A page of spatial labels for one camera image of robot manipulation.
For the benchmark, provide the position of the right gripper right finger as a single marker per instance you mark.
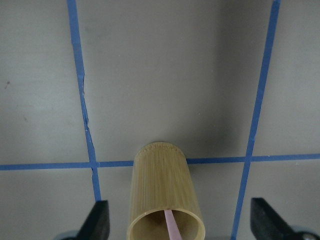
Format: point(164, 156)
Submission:
point(267, 224)

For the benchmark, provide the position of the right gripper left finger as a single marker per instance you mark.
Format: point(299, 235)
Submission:
point(97, 224)

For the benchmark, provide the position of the pink chopstick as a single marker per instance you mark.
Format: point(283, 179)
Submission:
point(172, 227)

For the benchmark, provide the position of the bamboo chopstick holder cup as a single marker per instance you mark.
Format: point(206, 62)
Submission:
point(161, 181)

